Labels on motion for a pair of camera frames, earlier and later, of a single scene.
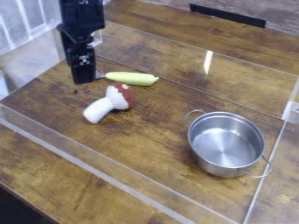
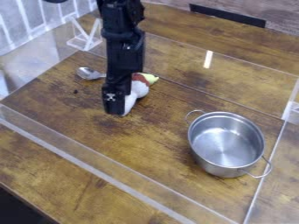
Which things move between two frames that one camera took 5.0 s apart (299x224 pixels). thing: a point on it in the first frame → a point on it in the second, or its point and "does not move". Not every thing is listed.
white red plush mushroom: (119, 99) → (141, 84)
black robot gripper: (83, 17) → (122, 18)
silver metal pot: (228, 142) does not move
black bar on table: (229, 15) does not move
